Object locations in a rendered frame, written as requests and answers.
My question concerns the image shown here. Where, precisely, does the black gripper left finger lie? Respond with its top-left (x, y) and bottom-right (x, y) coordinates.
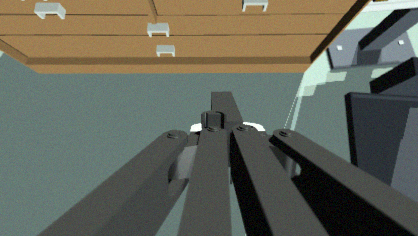
top-left (37, 92), bottom-right (232, 236)

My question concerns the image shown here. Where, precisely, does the brown wooden chest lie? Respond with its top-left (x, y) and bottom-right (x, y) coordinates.
top-left (0, 0), bottom-right (372, 73)

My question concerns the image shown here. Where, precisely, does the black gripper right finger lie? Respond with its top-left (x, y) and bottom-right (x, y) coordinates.
top-left (221, 92), bottom-right (418, 236)

